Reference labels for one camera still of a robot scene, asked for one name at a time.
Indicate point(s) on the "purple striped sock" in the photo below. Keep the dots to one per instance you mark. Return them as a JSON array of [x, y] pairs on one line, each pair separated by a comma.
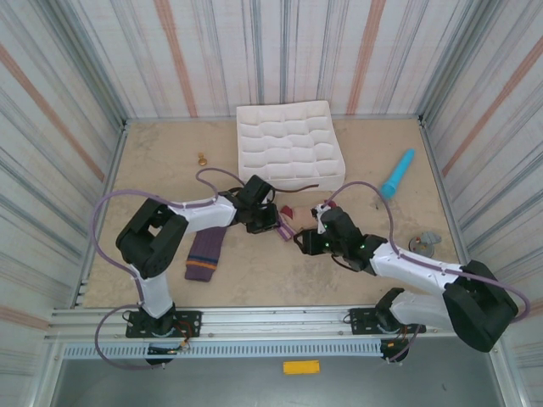
[[205, 254]]

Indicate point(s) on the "white fabric organizer box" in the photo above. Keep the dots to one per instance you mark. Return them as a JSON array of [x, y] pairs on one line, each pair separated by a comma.
[[288, 140]]

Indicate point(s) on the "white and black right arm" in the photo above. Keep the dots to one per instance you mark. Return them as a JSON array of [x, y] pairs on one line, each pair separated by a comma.
[[415, 267]]

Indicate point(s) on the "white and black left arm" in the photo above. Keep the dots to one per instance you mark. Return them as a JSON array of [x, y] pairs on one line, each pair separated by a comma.
[[157, 292]]

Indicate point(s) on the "small gold knob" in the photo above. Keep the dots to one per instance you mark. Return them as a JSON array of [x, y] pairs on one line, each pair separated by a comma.
[[203, 160]]

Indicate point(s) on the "grey toy spaceship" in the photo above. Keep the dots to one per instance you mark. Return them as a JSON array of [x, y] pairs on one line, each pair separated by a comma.
[[422, 245]]

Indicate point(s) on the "blue plastic tube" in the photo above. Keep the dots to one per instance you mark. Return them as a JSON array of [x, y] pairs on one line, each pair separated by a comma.
[[399, 171]]

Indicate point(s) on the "yellow label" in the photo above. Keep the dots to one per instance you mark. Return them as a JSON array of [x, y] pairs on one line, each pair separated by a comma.
[[301, 367]]

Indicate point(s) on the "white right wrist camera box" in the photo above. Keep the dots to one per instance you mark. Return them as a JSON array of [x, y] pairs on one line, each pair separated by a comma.
[[324, 207]]

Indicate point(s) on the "aluminium mounting rail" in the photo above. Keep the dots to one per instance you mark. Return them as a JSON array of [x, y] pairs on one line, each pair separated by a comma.
[[275, 324]]

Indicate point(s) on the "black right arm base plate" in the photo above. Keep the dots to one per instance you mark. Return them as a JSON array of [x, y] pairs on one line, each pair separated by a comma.
[[360, 322]]

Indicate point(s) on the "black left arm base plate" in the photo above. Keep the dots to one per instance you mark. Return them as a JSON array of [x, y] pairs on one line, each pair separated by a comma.
[[191, 324]]

